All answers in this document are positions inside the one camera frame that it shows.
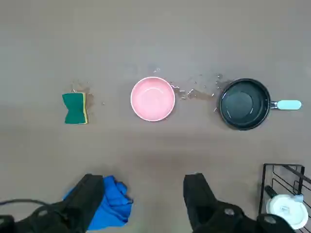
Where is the blue cloth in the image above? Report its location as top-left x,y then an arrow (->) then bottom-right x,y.
62,175 -> 134,232

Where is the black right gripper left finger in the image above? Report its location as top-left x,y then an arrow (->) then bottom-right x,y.
0,173 -> 104,233

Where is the green and yellow sponge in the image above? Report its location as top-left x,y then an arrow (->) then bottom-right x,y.
61,92 -> 89,126

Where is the pink bowl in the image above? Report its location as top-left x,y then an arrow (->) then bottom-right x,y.
130,76 -> 176,122

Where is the black wire rack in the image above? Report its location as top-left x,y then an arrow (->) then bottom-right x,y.
258,163 -> 311,229

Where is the black pan with pale handle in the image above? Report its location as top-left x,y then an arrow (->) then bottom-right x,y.
219,78 -> 303,132

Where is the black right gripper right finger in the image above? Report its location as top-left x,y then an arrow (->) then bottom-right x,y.
183,172 -> 296,233

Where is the thin black cable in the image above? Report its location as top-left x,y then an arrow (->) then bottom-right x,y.
0,198 -> 51,208

